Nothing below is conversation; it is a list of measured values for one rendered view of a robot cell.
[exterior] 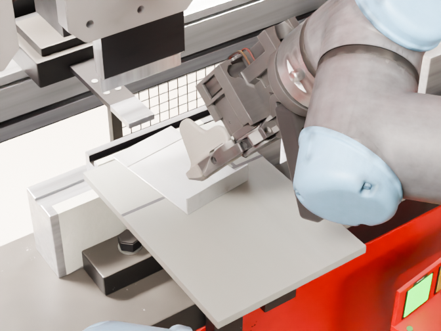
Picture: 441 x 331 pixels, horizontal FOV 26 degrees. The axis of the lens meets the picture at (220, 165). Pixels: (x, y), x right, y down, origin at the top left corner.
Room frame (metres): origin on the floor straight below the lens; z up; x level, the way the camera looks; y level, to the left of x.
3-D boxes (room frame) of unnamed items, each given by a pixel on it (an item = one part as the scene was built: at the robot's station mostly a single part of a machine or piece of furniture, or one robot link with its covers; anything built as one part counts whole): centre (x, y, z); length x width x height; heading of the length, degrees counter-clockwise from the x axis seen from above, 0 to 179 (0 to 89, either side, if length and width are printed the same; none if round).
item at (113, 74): (0.87, 0.09, 1.13); 0.10 x 0.02 x 0.10; 124
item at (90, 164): (0.89, 0.06, 0.99); 0.20 x 0.03 x 0.03; 124
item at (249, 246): (0.75, 0.00, 1.00); 0.26 x 0.18 x 0.01; 34
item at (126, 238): (0.79, 0.10, 0.91); 0.03 x 0.03 x 0.02
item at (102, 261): (0.85, 0.02, 0.89); 0.30 x 0.05 x 0.03; 124
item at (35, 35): (1.01, 0.17, 1.01); 0.26 x 0.12 x 0.05; 34
